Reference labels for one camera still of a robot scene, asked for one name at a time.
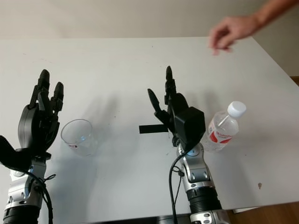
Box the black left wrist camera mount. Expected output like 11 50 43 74
0 135 51 174

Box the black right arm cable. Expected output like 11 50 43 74
168 149 188 224

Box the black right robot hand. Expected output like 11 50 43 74
147 66 190 148

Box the black robot torso part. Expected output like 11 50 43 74
112 216 192 224

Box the bare human hand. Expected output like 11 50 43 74
208 15 258 56

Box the clear water bottle white cap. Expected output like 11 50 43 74
201 101 247 154

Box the clear plastic cup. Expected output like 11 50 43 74
60 119 98 157

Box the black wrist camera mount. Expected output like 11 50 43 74
0 135 51 174
174 106 205 150

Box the black tape strip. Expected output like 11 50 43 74
139 124 170 135

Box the white panel below table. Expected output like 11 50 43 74
232 206 260 214

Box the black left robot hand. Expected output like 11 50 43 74
18 69 65 160

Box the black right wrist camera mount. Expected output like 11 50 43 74
174 106 205 150

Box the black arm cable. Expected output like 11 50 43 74
23 169 57 224
168 149 188 224

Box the bare human forearm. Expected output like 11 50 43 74
253 0 299 38

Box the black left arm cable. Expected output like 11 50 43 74
23 169 57 224

